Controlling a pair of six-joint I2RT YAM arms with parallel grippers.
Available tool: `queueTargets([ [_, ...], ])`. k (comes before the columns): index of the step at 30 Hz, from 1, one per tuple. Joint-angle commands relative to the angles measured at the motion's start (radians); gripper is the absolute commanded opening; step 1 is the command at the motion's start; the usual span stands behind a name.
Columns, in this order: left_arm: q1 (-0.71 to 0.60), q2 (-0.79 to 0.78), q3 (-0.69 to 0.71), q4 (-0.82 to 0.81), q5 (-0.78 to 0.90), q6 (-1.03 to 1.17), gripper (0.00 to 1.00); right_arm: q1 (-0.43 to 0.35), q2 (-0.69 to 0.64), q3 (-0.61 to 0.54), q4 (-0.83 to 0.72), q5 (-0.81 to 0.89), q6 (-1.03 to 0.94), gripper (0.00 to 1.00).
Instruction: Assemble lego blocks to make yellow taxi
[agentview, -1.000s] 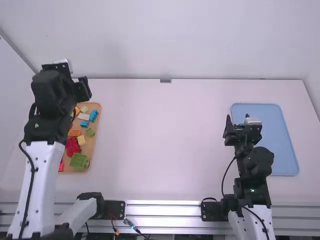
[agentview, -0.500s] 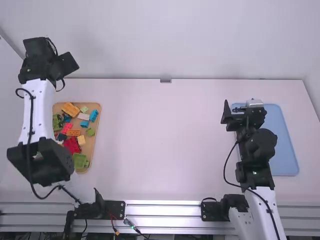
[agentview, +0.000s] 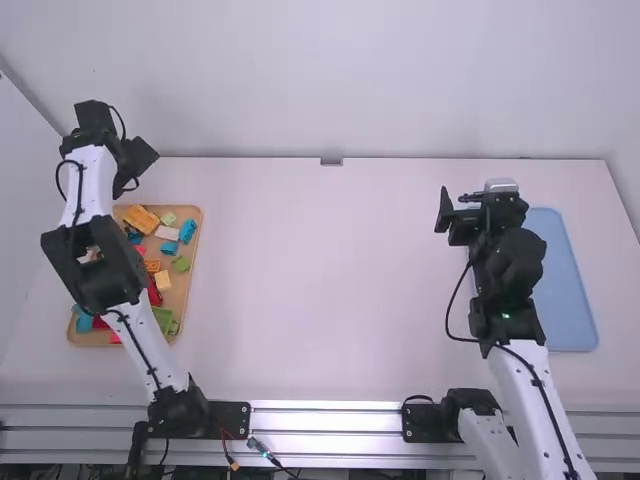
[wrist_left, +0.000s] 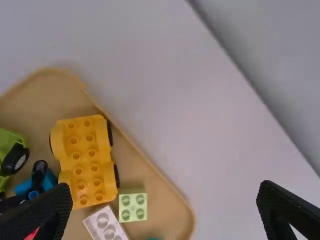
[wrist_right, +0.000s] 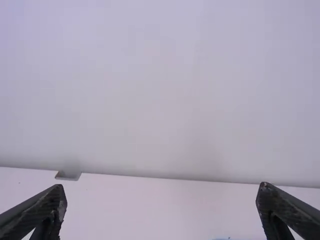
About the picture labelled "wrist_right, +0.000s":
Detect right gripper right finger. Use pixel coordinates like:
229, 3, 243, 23
255, 181, 320, 240

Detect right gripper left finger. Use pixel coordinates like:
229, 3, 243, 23
0, 184, 68, 240

